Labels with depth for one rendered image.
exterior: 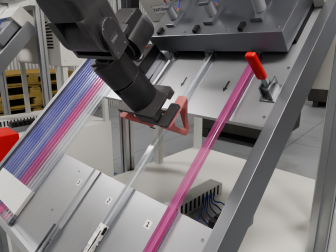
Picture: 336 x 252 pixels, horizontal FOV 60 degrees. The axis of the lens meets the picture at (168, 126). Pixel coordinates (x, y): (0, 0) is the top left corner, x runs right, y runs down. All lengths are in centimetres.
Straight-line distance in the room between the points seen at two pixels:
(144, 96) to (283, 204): 67
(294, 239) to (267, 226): 7
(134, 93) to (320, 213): 52
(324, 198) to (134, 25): 56
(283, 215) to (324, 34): 55
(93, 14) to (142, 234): 33
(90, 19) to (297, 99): 35
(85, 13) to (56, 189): 43
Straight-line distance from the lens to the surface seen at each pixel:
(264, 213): 96
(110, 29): 42
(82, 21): 39
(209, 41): 64
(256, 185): 46
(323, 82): 83
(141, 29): 50
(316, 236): 82
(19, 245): 67
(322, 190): 76
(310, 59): 57
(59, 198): 68
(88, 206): 61
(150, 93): 50
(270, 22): 58
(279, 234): 88
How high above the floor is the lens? 110
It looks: 15 degrees down
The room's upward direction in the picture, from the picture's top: straight up
